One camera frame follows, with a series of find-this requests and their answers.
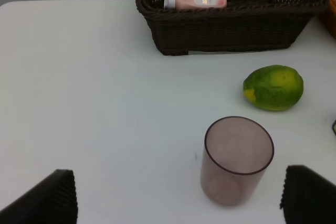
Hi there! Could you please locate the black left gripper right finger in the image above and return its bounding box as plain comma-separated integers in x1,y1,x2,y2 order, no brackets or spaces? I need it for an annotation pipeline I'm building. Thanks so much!
280,165,335,224

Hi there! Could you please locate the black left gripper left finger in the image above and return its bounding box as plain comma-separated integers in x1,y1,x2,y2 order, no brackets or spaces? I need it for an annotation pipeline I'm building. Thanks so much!
1,169,78,223

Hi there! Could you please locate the translucent purple plastic cup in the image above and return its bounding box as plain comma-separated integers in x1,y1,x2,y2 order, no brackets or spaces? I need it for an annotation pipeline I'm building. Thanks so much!
200,116,275,206

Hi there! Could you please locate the green lime fruit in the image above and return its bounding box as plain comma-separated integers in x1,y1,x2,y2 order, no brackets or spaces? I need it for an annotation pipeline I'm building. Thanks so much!
243,65,304,112

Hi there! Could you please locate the dark brown wicker basket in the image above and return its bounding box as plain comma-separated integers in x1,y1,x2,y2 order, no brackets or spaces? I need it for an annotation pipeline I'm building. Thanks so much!
135,0,329,56

